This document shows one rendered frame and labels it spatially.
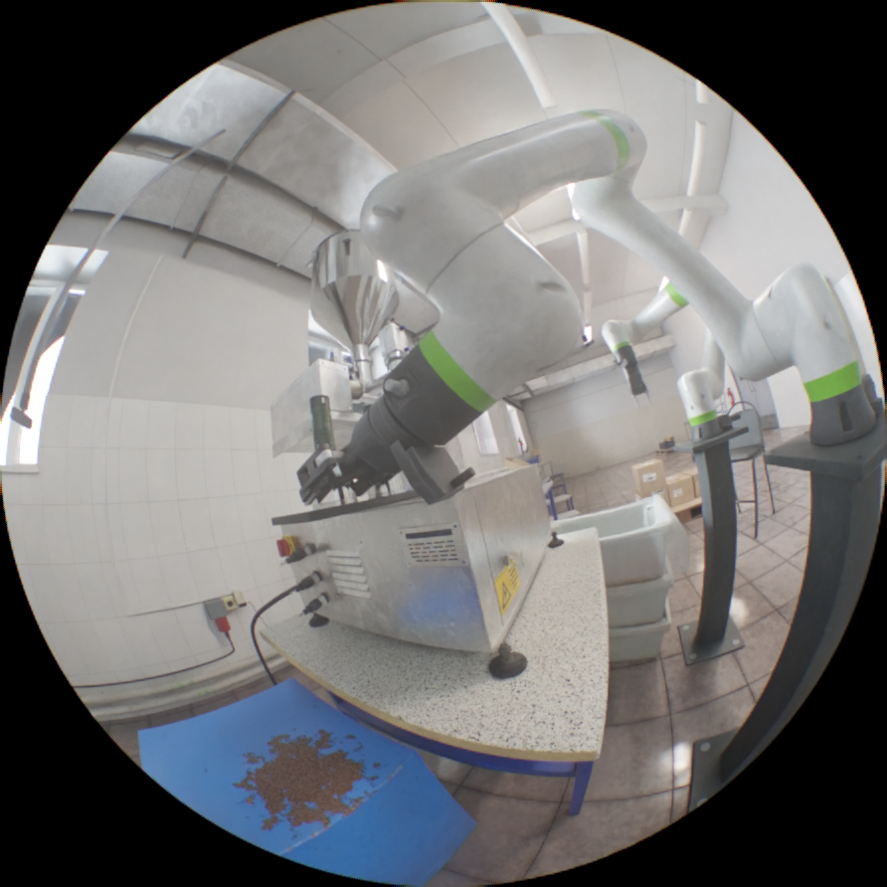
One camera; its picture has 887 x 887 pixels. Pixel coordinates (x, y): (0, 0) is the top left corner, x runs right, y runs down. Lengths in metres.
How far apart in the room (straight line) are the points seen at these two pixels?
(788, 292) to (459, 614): 0.65
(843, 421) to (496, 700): 0.59
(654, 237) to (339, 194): 2.45
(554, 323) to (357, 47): 3.44
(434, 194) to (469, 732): 0.49
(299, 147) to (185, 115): 1.07
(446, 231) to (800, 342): 0.49
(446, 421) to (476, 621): 0.25
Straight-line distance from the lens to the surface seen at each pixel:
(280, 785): 0.58
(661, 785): 1.11
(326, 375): 0.56
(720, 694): 1.31
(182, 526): 1.79
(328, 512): 0.30
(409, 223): 0.21
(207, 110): 2.68
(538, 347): 0.20
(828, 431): 0.51
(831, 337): 0.51
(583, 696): 0.36
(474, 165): 0.26
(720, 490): 1.12
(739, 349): 0.57
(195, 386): 2.02
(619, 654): 1.40
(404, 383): 0.22
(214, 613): 1.79
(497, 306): 0.20
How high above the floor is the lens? 1.03
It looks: 9 degrees up
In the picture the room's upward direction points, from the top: 14 degrees counter-clockwise
